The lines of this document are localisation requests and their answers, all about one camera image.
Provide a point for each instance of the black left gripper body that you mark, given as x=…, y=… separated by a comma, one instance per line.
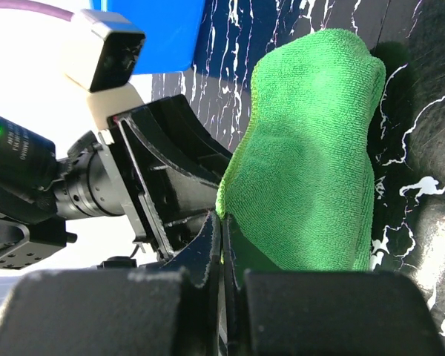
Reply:
x=169, y=169

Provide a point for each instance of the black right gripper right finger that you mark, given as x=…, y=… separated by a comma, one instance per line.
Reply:
x=235, y=248

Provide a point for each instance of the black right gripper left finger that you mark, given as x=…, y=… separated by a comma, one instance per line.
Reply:
x=199, y=265

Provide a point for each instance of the green microfiber towel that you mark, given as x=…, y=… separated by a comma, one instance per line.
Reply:
x=300, y=184

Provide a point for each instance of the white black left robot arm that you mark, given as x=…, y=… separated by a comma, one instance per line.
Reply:
x=39, y=194

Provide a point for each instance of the blue plastic bin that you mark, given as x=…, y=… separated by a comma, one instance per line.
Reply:
x=171, y=28

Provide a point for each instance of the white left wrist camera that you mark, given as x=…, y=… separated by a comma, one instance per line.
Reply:
x=100, y=52

